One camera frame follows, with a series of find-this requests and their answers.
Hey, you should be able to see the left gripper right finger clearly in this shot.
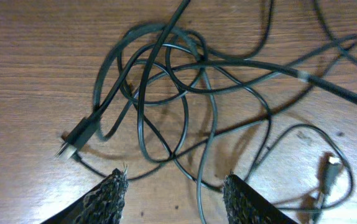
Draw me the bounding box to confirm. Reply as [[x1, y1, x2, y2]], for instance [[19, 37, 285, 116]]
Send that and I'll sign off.
[[223, 174, 297, 224]]

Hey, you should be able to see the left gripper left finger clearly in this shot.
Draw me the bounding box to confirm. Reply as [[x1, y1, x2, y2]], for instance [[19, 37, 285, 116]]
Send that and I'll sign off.
[[44, 169, 128, 224]]

